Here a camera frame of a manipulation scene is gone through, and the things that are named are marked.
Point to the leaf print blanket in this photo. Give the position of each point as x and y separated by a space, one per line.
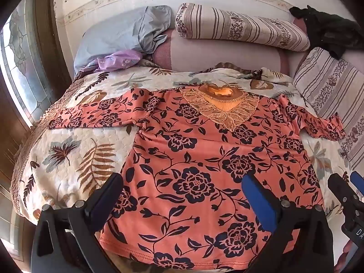
71 159

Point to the pink upholstered headboard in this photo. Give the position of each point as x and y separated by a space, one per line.
221 54

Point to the grey blue pillow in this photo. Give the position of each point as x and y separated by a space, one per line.
113 34

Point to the orange floral shirt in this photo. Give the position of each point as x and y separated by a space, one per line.
199 153

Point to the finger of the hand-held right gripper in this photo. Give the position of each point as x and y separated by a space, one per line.
357 180
339 187

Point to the black cloth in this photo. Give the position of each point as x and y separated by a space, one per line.
332 31

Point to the wooden window frame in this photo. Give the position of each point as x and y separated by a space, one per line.
49 34

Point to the striped bolster pillow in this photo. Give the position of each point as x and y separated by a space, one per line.
241 25

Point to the striped floral cushion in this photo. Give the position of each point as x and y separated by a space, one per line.
332 88

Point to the person's right hand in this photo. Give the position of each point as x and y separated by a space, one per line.
347 250

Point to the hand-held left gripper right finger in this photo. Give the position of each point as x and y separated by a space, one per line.
257 202

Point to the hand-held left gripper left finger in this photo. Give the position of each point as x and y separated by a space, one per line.
109 189

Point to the purple floral cloth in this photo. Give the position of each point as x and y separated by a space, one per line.
119 59

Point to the leaded glass window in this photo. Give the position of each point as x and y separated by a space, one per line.
22 62

